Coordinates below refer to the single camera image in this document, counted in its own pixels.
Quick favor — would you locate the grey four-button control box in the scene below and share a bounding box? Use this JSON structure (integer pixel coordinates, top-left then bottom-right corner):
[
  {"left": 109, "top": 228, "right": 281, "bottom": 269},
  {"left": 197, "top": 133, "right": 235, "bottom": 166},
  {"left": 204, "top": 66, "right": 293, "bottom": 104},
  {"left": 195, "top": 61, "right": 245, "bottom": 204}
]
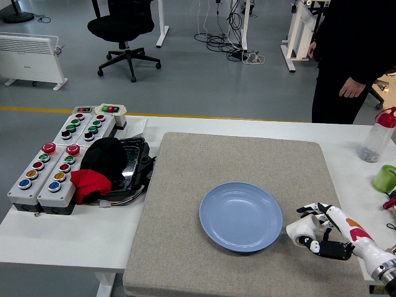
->
[
  {"left": 53, "top": 111, "right": 93, "bottom": 146},
  {"left": 75, "top": 113, "right": 115, "bottom": 147}
]

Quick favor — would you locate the black office chair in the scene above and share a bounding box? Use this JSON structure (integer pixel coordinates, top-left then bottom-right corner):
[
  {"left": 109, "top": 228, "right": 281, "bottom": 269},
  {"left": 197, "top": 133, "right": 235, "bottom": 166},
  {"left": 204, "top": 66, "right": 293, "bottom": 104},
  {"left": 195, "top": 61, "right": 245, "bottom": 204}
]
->
[{"left": 87, "top": 0, "right": 162, "bottom": 83}]

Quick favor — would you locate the clear bottle with red cap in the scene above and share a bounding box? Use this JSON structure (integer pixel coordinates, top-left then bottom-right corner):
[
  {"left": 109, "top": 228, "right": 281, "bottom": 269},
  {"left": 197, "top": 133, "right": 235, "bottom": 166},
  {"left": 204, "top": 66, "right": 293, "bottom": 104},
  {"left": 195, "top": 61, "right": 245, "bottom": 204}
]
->
[{"left": 358, "top": 106, "right": 396, "bottom": 163}]

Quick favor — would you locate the black cloth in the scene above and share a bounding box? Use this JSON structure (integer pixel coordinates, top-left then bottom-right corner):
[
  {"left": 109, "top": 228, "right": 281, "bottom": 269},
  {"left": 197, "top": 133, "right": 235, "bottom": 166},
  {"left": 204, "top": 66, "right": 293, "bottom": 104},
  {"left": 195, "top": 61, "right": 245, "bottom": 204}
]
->
[{"left": 79, "top": 137, "right": 127, "bottom": 186}]

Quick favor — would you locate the black round stand base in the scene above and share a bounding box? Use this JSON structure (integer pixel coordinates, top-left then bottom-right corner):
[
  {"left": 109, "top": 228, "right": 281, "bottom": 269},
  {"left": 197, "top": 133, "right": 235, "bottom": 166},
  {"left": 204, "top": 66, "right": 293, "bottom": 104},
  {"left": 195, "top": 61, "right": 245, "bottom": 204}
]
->
[{"left": 2, "top": 0, "right": 35, "bottom": 24}]

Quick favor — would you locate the grey chair base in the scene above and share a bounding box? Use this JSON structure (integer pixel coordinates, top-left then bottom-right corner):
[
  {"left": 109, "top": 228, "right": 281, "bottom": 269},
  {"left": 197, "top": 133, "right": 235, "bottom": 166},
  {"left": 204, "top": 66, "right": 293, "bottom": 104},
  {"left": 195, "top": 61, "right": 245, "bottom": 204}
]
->
[{"left": 368, "top": 69, "right": 396, "bottom": 110}]

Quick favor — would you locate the cream green-red switch box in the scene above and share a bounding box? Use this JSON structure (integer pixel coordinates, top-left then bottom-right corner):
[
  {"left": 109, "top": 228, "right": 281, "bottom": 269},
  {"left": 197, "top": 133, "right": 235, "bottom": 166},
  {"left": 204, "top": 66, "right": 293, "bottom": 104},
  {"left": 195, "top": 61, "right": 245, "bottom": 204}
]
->
[{"left": 94, "top": 103, "right": 127, "bottom": 128}]

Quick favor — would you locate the red cloth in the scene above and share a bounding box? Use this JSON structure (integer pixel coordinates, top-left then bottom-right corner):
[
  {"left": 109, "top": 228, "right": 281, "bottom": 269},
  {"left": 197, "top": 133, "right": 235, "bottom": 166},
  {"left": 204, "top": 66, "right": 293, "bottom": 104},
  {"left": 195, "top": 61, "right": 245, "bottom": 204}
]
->
[{"left": 70, "top": 169, "right": 112, "bottom": 205}]

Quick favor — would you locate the white desk leg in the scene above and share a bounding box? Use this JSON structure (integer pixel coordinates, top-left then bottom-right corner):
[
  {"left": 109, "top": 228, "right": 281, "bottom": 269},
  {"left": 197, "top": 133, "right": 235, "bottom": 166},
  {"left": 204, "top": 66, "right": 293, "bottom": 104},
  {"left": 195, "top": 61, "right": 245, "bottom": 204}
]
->
[
  {"left": 155, "top": 0, "right": 170, "bottom": 49},
  {"left": 239, "top": 0, "right": 251, "bottom": 51}
]

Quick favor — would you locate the white table leg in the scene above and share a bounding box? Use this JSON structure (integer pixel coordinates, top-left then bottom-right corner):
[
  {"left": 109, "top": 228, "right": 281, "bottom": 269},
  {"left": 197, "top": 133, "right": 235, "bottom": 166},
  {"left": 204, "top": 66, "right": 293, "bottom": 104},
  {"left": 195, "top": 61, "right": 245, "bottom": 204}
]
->
[{"left": 94, "top": 272, "right": 117, "bottom": 297}]

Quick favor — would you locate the grey emergency-stop button box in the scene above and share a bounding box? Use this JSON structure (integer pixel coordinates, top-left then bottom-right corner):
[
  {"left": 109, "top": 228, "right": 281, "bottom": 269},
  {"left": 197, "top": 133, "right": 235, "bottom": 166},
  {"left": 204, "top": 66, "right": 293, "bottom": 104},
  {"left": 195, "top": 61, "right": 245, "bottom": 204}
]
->
[
  {"left": 7, "top": 142, "right": 58, "bottom": 213},
  {"left": 37, "top": 144, "right": 83, "bottom": 215}
]

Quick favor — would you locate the white desk frame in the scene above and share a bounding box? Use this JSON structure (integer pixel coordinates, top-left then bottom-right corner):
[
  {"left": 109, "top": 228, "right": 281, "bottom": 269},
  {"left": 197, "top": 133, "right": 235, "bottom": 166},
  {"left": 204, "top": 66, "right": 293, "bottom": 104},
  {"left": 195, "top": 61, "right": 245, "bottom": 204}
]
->
[{"left": 280, "top": 0, "right": 322, "bottom": 74}]

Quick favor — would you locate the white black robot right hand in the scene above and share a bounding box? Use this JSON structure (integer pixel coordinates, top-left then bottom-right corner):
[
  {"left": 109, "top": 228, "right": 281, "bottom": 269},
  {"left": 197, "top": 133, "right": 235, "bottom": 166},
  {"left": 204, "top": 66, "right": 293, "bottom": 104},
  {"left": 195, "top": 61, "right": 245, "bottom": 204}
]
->
[{"left": 296, "top": 202, "right": 393, "bottom": 275}]

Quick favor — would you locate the person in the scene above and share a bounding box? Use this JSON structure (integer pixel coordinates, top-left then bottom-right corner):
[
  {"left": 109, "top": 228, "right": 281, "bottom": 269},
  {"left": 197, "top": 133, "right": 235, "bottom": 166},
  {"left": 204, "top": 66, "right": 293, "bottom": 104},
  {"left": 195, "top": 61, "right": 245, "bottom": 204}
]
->
[{"left": 308, "top": 0, "right": 396, "bottom": 125}]

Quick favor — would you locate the white panel heater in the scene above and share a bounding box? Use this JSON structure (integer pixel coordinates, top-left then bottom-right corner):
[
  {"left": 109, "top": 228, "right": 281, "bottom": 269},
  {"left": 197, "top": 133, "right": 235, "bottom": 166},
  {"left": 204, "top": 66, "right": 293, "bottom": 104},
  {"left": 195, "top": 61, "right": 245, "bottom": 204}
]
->
[{"left": 0, "top": 33, "right": 69, "bottom": 92}]

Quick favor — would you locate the grey-brown mat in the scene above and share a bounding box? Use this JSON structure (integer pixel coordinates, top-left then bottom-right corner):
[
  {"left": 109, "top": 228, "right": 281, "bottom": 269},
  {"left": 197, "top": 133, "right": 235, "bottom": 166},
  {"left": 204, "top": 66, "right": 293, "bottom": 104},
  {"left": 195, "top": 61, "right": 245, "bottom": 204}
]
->
[{"left": 123, "top": 132, "right": 369, "bottom": 297}]

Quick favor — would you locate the person's left hand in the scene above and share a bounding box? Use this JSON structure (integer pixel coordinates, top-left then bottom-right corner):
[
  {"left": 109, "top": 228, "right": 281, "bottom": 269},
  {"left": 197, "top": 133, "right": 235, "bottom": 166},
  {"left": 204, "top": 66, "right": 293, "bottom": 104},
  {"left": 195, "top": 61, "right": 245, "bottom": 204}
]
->
[{"left": 338, "top": 77, "right": 366, "bottom": 99}]

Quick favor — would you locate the green tape roll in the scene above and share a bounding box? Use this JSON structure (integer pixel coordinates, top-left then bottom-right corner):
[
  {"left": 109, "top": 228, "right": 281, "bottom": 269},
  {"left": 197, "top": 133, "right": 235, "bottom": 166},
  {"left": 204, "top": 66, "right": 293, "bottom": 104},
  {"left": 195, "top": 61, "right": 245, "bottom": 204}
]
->
[{"left": 371, "top": 165, "right": 396, "bottom": 193}]

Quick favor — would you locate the black plastic tray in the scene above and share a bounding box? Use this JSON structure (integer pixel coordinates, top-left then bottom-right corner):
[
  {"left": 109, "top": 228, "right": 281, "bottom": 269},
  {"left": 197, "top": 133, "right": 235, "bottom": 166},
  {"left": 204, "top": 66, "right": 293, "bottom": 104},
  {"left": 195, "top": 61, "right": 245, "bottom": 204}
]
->
[{"left": 101, "top": 137, "right": 157, "bottom": 199}]

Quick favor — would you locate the plain white pipe tee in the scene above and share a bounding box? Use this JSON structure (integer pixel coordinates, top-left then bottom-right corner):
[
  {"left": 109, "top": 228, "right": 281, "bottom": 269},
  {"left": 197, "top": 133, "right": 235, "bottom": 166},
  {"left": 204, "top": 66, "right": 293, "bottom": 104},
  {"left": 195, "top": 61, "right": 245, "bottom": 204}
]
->
[{"left": 285, "top": 214, "right": 321, "bottom": 248}]

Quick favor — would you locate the blue plate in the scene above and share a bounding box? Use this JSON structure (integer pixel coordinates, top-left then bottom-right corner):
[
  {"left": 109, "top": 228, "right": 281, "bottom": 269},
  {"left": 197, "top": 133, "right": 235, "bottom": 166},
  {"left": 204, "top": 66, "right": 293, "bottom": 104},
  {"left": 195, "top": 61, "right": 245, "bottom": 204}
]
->
[{"left": 199, "top": 181, "right": 284, "bottom": 253}]

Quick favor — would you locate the black floor cable tangle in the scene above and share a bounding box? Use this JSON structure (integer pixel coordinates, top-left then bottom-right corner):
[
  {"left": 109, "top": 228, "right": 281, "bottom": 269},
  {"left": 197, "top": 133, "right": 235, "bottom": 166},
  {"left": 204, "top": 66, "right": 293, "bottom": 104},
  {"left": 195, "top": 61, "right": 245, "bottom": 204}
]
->
[{"left": 194, "top": 0, "right": 248, "bottom": 61}]

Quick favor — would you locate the red-handled tool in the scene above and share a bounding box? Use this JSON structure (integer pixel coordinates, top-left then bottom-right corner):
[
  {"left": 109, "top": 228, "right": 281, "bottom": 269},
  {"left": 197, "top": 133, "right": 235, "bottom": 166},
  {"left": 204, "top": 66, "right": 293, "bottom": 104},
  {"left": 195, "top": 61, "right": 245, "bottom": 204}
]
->
[{"left": 382, "top": 190, "right": 396, "bottom": 211}]

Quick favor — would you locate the coloured wire bundle with connector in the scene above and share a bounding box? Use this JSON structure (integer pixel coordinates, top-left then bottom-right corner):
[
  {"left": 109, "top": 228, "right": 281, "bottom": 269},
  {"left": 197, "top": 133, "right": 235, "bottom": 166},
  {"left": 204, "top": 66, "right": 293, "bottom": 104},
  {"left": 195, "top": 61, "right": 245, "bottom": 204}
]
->
[{"left": 98, "top": 188, "right": 146, "bottom": 209}]

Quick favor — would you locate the white paper sheet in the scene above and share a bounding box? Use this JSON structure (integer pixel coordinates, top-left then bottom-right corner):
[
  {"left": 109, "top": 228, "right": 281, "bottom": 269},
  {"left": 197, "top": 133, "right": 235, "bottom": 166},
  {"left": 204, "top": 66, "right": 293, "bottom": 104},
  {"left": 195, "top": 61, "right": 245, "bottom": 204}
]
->
[{"left": 122, "top": 118, "right": 149, "bottom": 139}]

